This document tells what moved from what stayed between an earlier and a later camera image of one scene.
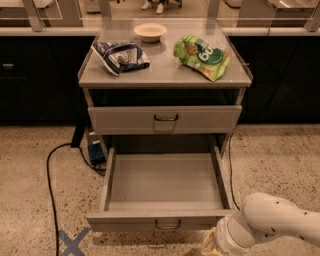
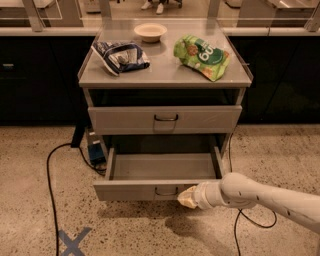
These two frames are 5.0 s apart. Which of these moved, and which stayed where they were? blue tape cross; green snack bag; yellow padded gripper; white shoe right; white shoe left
Moved: yellow padded gripper
Stayed: blue tape cross; green snack bag; white shoe right; white shoe left
